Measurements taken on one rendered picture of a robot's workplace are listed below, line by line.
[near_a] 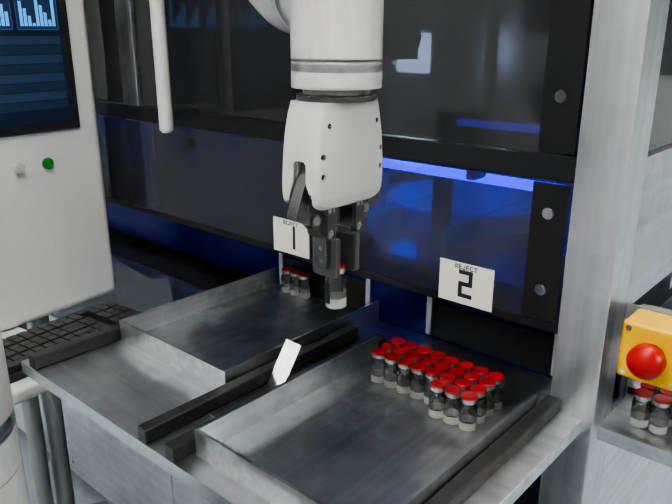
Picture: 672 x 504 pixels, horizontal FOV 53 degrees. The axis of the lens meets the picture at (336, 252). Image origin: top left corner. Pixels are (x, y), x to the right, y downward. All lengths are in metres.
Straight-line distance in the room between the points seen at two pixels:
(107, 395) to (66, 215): 0.57
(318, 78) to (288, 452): 0.44
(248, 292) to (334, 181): 0.69
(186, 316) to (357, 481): 0.53
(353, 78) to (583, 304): 0.43
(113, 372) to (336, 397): 0.33
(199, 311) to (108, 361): 0.21
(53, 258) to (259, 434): 0.74
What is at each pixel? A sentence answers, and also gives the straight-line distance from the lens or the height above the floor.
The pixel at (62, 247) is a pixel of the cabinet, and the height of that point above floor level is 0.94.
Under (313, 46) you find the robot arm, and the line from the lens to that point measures 0.61.
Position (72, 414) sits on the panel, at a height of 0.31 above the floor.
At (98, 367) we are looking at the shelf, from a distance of 1.07.
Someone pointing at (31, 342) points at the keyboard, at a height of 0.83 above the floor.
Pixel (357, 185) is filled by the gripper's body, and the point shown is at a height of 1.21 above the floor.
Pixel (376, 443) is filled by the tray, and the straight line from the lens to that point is 0.84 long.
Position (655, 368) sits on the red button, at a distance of 0.84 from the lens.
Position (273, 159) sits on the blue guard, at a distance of 1.15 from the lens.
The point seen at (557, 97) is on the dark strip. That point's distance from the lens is 0.85.
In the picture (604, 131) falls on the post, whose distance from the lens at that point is 0.83.
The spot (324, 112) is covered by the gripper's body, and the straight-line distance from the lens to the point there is 0.60.
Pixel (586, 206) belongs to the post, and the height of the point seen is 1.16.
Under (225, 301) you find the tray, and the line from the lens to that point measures 1.25.
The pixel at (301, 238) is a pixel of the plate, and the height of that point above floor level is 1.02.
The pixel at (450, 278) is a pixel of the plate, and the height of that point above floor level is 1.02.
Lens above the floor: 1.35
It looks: 18 degrees down
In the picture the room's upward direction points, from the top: straight up
